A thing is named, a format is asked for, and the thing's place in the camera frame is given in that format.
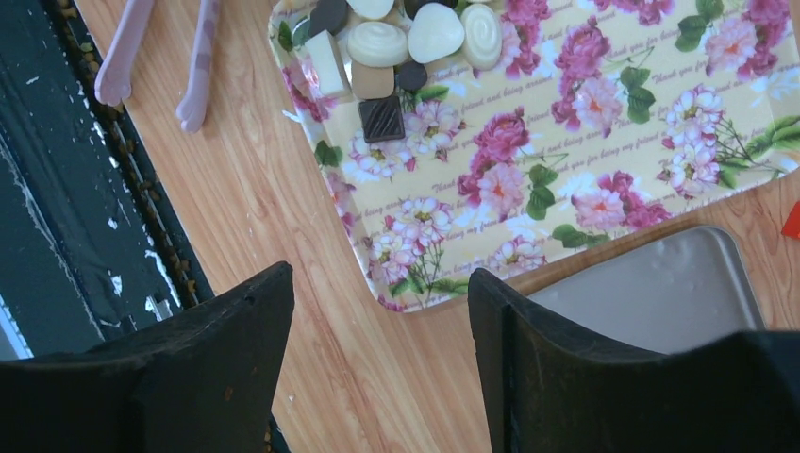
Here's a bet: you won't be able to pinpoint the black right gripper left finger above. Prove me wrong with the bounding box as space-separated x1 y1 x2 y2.
1 261 294 452

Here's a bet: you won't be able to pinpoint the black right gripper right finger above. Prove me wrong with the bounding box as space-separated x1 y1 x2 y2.
467 269 799 452

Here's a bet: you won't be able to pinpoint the pink silicone tongs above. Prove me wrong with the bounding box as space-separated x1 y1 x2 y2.
94 0 221 134

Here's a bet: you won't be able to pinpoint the dark ridged square chocolate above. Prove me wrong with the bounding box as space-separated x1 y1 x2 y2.
358 94 406 144

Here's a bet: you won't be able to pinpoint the tan square chocolate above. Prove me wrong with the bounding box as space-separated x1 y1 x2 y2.
351 60 395 100

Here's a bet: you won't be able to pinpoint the small dark round chocolate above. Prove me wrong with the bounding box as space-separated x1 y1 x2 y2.
394 60 428 92

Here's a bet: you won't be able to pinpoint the white rectangular chocolate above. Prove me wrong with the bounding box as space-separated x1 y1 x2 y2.
306 30 351 97

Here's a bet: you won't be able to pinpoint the white oval swirl chocolate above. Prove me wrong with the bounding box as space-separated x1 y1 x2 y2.
460 4 503 71

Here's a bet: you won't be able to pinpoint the white heart chocolate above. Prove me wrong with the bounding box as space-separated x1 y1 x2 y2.
408 2 465 64

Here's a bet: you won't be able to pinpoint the white swirl round chocolate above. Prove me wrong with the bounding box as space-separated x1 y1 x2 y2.
347 22 409 68

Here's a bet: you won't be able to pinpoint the dark oval chocolate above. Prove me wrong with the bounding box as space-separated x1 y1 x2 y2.
308 0 349 38

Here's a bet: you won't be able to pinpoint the grey metal tin lid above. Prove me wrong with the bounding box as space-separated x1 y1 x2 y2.
529 226 766 354

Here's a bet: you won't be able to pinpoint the floral patterned tray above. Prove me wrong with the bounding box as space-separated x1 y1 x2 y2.
268 1 799 312

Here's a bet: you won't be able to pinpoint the small red block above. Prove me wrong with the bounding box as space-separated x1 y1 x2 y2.
781 201 800 240

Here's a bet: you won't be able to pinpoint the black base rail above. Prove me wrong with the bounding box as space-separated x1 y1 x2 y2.
1 1 214 361

